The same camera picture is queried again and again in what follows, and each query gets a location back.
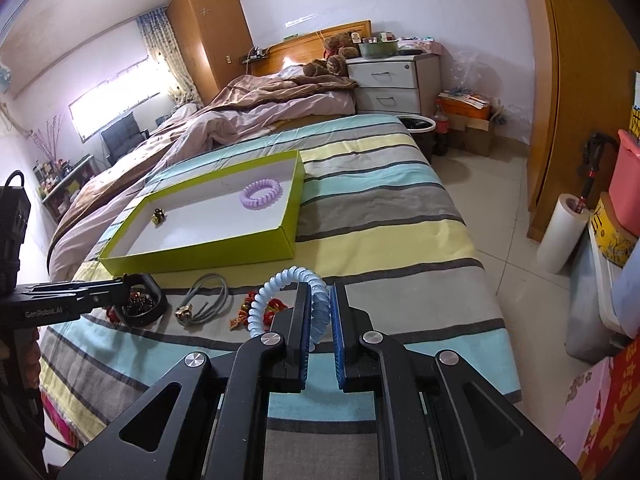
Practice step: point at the wooden headboard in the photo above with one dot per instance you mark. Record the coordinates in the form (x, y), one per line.
(305, 42)

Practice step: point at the dried flower branches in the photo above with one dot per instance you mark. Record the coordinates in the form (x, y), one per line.
(47, 137)

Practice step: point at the floral curtain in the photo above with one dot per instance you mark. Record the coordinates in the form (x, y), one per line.
(167, 55)

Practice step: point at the cluttered desk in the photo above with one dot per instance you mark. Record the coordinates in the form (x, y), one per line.
(62, 182)

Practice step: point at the brown blanket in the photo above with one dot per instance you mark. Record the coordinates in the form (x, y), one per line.
(280, 87)

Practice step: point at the wall fan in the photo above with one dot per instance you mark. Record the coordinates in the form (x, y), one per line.
(4, 80)

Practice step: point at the tall orange wardrobe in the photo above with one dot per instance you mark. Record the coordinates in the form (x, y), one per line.
(212, 35)

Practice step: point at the pink plastic box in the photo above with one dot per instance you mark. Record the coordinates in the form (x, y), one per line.
(627, 185)

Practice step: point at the white nightstand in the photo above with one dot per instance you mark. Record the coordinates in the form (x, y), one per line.
(387, 85)

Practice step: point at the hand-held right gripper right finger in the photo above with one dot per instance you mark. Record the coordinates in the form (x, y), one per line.
(339, 345)

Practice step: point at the orange box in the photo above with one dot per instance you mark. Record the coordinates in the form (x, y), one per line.
(462, 107)

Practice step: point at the window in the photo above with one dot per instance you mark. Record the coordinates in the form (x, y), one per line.
(115, 97)

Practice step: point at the orange red ornament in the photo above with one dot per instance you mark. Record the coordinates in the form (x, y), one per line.
(239, 322)
(113, 314)

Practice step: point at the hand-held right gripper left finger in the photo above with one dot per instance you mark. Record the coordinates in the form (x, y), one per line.
(302, 345)

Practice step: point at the cola bottle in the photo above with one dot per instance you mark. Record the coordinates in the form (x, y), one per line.
(441, 127)

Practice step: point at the brown cardboard box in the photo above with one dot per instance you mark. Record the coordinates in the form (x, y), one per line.
(475, 135)

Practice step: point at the green basin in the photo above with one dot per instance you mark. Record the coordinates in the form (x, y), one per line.
(378, 49)

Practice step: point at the black wristband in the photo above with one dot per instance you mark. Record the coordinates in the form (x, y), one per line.
(159, 305)

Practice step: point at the large wooden wardrobe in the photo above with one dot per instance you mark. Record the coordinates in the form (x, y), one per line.
(565, 85)

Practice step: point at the red carton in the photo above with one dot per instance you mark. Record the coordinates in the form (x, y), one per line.
(617, 410)

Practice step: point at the black red tool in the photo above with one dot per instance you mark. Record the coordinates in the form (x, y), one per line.
(592, 160)

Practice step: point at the dark chair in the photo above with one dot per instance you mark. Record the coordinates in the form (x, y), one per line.
(122, 137)

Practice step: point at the white trash bin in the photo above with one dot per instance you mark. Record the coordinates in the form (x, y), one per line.
(420, 127)

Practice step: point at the green cardboard box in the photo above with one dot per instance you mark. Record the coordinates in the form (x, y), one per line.
(210, 210)

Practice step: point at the white storage bin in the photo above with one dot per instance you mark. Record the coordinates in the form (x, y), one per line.
(587, 305)

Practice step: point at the pink duvet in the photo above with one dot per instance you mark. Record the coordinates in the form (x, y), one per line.
(235, 125)

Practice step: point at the clear plastic bag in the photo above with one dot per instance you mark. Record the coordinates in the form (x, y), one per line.
(515, 122)

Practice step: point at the yellow printed box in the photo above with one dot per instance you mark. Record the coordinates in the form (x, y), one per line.
(612, 237)

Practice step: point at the small black gold ornament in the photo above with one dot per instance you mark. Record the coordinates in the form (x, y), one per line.
(159, 216)

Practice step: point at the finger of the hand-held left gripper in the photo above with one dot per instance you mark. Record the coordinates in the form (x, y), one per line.
(75, 286)
(110, 298)

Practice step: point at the white paper roll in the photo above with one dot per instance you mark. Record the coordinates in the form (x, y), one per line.
(562, 235)

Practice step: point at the brown teddy bear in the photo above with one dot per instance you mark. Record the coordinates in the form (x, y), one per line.
(336, 52)

